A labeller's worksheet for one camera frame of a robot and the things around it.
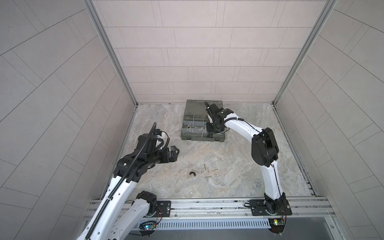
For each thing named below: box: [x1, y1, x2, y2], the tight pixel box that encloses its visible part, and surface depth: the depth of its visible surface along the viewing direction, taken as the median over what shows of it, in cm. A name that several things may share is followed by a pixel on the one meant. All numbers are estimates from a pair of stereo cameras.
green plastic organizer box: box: [180, 99, 228, 142], surface depth 99 cm
